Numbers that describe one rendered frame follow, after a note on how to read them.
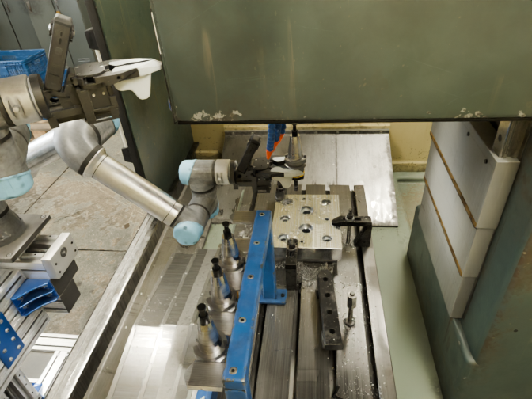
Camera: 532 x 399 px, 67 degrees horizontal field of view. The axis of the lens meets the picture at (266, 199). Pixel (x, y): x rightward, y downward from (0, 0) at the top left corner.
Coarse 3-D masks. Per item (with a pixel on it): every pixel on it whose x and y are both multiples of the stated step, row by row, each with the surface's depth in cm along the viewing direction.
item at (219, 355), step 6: (222, 336) 74; (222, 342) 74; (198, 348) 73; (222, 348) 72; (198, 354) 72; (204, 354) 72; (210, 354) 72; (216, 354) 72; (222, 354) 72; (204, 360) 71; (210, 360) 71; (216, 360) 72; (222, 360) 73
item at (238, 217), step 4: (236, 212) 106; (240, 212) 106; (244, 212) 106; (248, 212) 106; (252, 212) 106; (232, 216) 105; (236, 216) 105; (240, 216) 105; (244, 216) 105; (248, 216) 105; (252, 216) 104; (232, 220) 104; (236, 220) 104; (240, 220) 103; (244, 220) 103; (248, 220) 103; (252, 220) 103
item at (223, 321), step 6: (210, 312) 80; (216, 312) 80; (222, 312) 80; (228, 312) 80; (234, 312) 80; (216, 318) 79; (222, 318) 79; (228, 318) 79; (216, 324) 78; (222, 324) 78; (228, 324) 78; (222, 330) 77; (228, 330) 77
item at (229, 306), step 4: (232, 288) 84; (232, 292) 83; (236, 292) 83; (236, 296) 83; (208, 300) 82; (232, 300) 82; (236, 300) 83; (208, 304) 81; (212, 304) 81; (216, 304) 81; (224, 304) 81; (228, 304) 80; (232, 304) 81; (208, 308) 83; (212, 308) 80; (216, 308) 80; (220, 308) 80; (224, 308) 80; (228, 308) 80; (232, 308) 82
